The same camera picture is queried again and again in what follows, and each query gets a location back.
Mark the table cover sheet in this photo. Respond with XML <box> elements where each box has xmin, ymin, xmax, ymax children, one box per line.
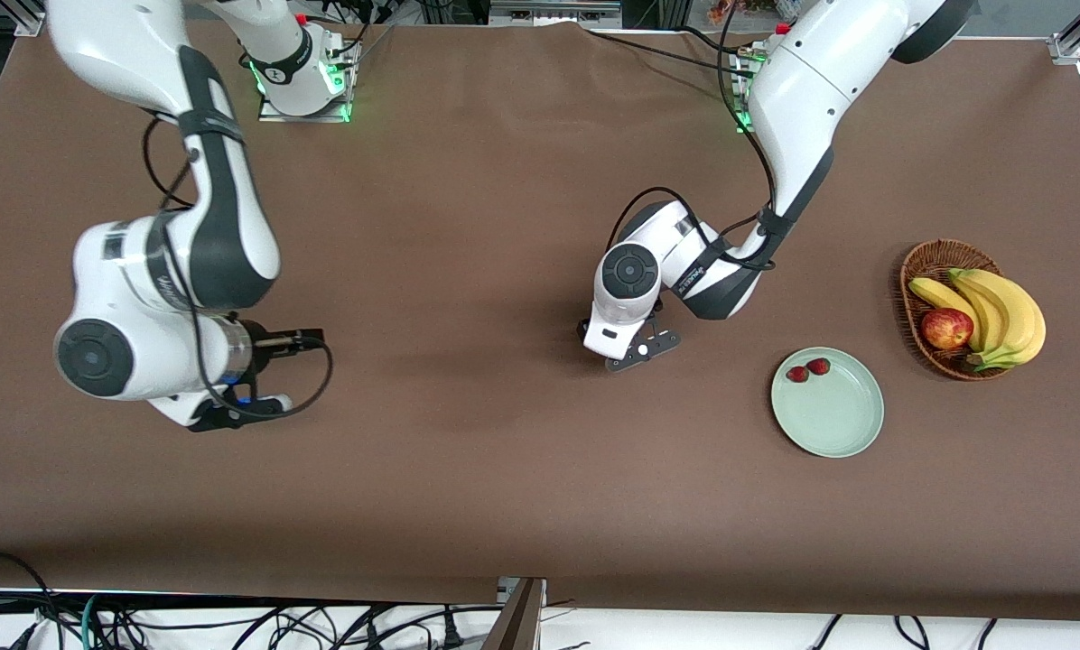
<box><xmin>0</xmin><ymin>16</ymin><xmax>1080</xmax><ymax>624</ymax></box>

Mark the red apple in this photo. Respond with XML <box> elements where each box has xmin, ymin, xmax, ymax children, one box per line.
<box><xmin>921</xmin><ymin>307</ymin><xmax>974</xmax><ymax>351</ymax></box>

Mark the orange toy pile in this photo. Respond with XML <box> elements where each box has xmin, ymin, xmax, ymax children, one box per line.
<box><xmin>707</xmin><ymin>0</ymin><xmax>780</xmax><ymax>23</ymax></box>

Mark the long black cable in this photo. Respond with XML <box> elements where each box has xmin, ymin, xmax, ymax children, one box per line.
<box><xmin>581</xmin><ymin>27</ymin><xmax>759</xmax><ymax>78</ymax></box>

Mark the short black cable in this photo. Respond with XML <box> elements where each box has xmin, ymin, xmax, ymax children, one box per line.
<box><xmin>675</xmin><ymin>25</ymin><xmax>750</xmax><ymax>57</ymax></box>

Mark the grey box with ports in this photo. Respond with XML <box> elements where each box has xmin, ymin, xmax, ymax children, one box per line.
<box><xmin>489</xmin><ymin>0</ymin><xmax>624</xmax><ymax>28</ymax></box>

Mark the yellow banana bunch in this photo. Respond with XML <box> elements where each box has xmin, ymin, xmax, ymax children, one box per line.
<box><xmin>954</xmin><ymin>268</ymin><xmax>1047</xmax><ymax>373</ymax></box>

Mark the woven wicker basket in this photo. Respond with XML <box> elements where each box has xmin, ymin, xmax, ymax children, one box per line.
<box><xmin>899</xmin><ymin>238</ymin><xmax>1015</xmax><ymax>382</ymax></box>

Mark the pale green round plate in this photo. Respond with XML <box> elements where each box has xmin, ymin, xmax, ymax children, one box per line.
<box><xmin>770</xmin><ymin>347</ymin><xmax>886</xmax><ymax>460</ymax></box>

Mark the thick black cable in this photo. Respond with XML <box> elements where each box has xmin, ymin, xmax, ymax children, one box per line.
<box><xmin>0</xmin><ymin>549</ymin><xmax>62</xmax><ymax>650</ymax></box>

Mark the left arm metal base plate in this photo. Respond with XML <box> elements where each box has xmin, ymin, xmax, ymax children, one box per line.
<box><xmin>730</xmin><ymin>45</ymin><xmax>759</xmax><ymax>135</ymax></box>

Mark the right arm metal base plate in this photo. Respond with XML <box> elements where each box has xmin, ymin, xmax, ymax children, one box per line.
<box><xmin>258</xmin><ymin>36</ymin><xmax>355</xmax><ymax>123</ymax></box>

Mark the aluminium profile post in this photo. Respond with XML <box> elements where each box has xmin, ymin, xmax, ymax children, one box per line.
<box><xmin>484</xmin><ymin>576</ymin><xmax>548</xmax><ymax>650</ymax></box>

